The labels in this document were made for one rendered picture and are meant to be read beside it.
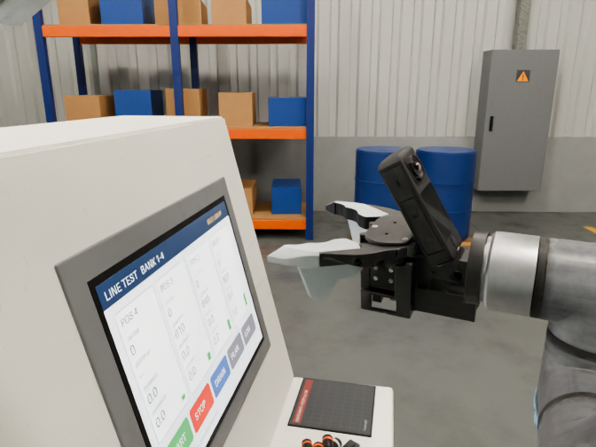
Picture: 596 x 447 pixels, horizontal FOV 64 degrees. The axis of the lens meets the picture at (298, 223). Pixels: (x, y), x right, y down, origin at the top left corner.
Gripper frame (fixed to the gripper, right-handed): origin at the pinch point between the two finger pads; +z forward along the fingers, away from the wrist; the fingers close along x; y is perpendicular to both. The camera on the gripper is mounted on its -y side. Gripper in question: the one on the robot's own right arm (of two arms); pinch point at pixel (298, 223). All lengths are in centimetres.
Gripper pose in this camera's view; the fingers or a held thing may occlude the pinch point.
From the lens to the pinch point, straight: 54.0
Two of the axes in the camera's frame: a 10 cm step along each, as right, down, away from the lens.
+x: 4.5, -3.7, 8.1
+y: 0.6, 9.2, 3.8
